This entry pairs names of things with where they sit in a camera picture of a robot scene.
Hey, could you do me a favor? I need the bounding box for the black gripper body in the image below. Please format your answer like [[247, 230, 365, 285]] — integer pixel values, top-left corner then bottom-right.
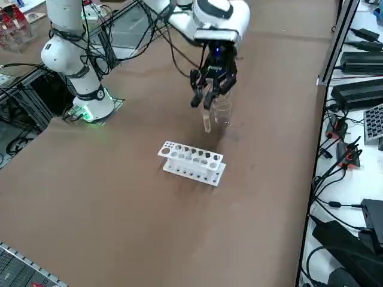
[[198, 41, 239, 80]]

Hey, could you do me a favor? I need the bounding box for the clear glass test tube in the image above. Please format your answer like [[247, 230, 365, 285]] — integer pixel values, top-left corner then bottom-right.
[[200, 106, 212, 133]]

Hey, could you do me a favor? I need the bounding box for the small clear glass beaker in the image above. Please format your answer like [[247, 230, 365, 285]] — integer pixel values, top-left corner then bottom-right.
[[212, 89, 233, 127]]

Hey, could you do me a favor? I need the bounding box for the white test tube rack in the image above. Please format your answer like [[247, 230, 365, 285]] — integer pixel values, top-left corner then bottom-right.
[[157, 141, 227, 188]]

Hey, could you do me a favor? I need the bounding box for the black and orange device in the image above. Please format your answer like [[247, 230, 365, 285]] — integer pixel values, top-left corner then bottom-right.
[[335, 140, 363, 170], [325, 116, 349, 141]]

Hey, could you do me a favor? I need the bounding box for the black power brick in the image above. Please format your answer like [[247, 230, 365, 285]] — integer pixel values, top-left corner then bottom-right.
[[330, 78, 383, 110], [341, 52, 383, 75]]

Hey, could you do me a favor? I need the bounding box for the slim black adapter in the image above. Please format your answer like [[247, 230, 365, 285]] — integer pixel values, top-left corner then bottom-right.
[[344, 41, 383, 52], [349, 28, 381, 42]]

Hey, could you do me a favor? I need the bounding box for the checker pattern board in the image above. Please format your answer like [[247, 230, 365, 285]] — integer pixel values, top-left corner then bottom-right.
[[363, 103, 383, 145]]

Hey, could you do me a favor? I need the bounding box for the clear acrylic stand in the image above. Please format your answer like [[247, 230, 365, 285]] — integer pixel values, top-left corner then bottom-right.
[[0, 5, 38, 54]]

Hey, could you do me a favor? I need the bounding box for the black box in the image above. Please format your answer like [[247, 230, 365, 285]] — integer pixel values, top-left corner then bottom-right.
[[360, 199, 383, 237]]

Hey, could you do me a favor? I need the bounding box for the black grid panel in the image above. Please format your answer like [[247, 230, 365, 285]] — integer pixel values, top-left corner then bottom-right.
[[0, 241, 69, 287]]

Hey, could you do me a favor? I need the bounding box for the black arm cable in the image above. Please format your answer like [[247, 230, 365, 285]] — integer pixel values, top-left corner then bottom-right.
[[136, 0, 210, 78]]

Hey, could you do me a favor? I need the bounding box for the aluminium camera post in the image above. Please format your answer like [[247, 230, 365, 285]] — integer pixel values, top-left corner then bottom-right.
[[317, 0, 361, 87]]

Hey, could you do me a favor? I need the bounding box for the aluminium support frame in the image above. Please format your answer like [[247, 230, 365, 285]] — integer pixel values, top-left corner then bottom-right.
[[0, 64, 75, 132]]

